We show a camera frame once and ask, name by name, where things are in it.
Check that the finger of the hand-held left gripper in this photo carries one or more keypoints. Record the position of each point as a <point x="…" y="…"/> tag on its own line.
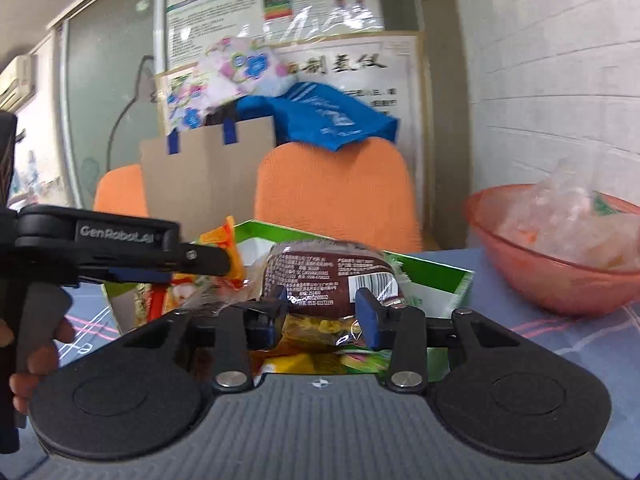
<point x="145" y="275"/>
<point x="205" y="260"/>

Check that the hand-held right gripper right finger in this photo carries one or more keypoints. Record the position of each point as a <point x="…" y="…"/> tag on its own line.
<point x="367" y="317"/>

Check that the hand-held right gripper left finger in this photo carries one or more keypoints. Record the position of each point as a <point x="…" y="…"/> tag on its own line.
<point x="272" y="312"/>

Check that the orange snack packet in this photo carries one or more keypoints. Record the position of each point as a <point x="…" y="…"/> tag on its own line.
<point x="222" y="240"/>

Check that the yellow snack packet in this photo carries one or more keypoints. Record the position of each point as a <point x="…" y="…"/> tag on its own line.
<point x="295" y="364"/>

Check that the brown label snack packet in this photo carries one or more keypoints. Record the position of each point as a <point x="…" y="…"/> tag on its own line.
<point x="320" y="272"/>

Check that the green cardboard box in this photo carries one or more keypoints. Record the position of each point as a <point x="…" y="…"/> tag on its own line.
<point x="440" y="280"/>

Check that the person's left hand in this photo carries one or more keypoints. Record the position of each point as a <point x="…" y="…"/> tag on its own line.
<point x="45" y="365"/>

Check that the orange chair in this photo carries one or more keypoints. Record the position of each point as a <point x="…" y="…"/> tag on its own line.
<point x="120" y="190"/>
<point x="335" y="195"/>

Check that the white air conditioner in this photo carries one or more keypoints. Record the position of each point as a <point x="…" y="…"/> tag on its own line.
<point x="17" y="82"/>

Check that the red plastic bowl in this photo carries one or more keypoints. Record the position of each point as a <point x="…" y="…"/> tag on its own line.
<point x="550" y="285"/>

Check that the blue bag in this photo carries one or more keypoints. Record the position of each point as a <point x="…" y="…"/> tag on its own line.
<point x="325" y="115"/>

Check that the floral cloth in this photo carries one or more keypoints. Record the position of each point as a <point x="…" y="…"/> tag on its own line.
<point x="235" y="67"/>

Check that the blue striped tablecloth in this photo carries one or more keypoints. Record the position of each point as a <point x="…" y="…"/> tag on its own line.
<point x="575" y="345"/>

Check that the clear plastic wrap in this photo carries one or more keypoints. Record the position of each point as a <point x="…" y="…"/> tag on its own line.
<point x="560" y="220"/>

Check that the white poster board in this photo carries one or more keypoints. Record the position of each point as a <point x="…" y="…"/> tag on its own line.
<point x="390" y="80"/>

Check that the wall poster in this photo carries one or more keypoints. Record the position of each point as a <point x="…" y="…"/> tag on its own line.
<point x="215" y="10"/>

